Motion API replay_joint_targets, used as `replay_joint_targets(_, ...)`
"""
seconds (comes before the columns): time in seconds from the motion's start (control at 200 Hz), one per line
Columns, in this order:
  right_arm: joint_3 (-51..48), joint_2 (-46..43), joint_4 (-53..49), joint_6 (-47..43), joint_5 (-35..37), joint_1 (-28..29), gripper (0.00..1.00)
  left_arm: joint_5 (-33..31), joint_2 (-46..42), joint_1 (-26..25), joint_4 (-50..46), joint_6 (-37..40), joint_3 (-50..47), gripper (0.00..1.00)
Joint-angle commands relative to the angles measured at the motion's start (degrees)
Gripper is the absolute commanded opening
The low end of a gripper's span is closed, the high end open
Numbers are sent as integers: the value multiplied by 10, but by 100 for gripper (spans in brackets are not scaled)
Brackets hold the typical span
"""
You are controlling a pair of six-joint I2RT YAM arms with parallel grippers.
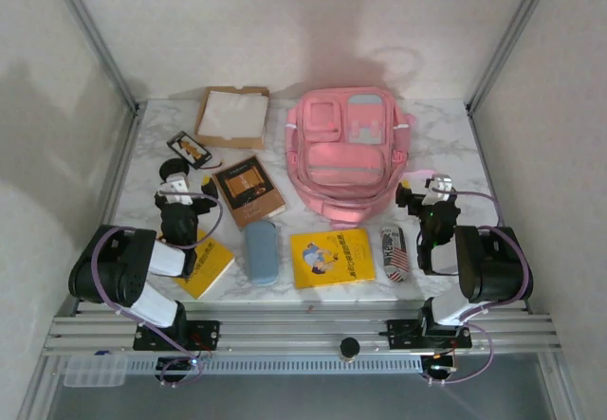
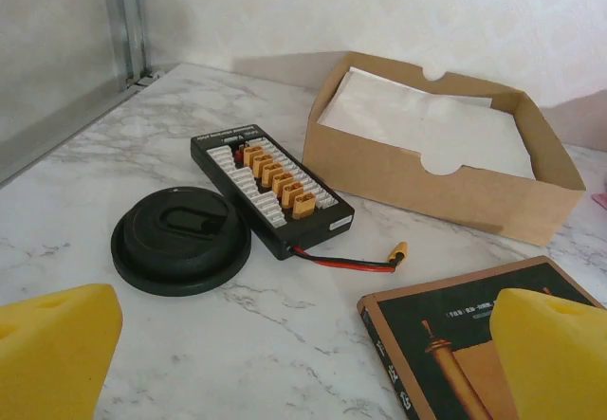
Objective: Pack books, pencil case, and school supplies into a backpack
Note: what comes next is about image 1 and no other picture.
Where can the brown cover book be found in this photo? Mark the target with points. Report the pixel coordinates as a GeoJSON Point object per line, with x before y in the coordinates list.
{"type": "Point", "coordinates": [246, 192]}

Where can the flag-patterned can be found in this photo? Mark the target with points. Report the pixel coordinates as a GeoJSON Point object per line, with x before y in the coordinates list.
{"type": "Point", "coordinates": [394, 254]}

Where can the small yellow book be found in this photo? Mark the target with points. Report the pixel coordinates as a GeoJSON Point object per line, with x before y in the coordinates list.
{"type": "Point", "coordinates": [208, 268]}

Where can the pink backpack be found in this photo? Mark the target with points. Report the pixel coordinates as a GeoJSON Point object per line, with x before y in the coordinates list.
{"type": "Point", "coordinates": [341, 164]}

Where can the blue pencil case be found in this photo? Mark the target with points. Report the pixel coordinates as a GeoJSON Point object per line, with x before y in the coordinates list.
{"type": "Point", "coordinates": [262, 251]}

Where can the large yellow cartoon book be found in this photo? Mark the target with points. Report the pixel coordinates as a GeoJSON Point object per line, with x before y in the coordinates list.
{"type": "Point", "coordinates": [332, 259]}

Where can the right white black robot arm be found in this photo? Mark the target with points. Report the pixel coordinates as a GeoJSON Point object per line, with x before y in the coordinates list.
{"type": "Point", "coordinates": [493, 268]}

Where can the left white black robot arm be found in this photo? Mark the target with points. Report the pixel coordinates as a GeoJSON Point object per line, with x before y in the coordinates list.
{"type": "Point", "coordinates": [114, 268]}

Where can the black tray with orange items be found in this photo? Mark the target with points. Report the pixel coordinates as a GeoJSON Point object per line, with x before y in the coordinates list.
{"type": "Point", "coordinates": [189, 150]}

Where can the black round disc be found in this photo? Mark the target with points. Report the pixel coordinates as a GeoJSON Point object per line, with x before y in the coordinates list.
{"type": "Point", "coordinates": [166, 169]}

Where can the brown cardboard box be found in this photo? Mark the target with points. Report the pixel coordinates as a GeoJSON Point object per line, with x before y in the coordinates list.
{"type": "Point", "coordinates": [227, 141]}

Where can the white paper sheet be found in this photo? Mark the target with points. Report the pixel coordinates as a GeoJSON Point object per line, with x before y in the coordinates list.
{"type": "Point", "coordinates": [232, 112]}

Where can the small black controller board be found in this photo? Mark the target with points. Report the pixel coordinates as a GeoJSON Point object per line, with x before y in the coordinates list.
{"type": "Point", "coordinates": [441, 368]}
{"type": "Point", "coordinates": [173, 370]}

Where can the black round knob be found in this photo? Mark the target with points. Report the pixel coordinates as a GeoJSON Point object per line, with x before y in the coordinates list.
{"type": "Point", "coordinates": [350, 346]}

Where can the clear plastic organizer box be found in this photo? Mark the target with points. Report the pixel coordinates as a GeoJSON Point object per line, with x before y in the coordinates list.
{"type": "Point", "coordinates": [95, 371]}

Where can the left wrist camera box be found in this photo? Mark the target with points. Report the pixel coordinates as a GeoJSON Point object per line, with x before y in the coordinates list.
{"type": "Point", "coordinates": [175, 187]}

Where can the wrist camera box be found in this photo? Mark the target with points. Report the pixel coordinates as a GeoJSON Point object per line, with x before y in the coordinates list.
{"type": "Point", "coordinates": [175, 187]}
{"type": "Point", "coordinates": [440, 188]}

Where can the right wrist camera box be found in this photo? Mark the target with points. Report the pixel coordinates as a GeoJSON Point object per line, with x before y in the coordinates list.
{"type": "Point", "coordinates": [440, 188]}

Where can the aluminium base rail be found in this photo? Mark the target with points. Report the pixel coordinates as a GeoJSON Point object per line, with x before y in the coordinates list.
{"type": "Point", "coordinates": [303, 330]}

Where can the aluminium frame post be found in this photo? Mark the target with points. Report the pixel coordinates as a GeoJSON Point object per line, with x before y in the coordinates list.
{"type": "Point", "coordinates": [512, 36]}
{"type": "Point", "coordinates": [95, 36]}

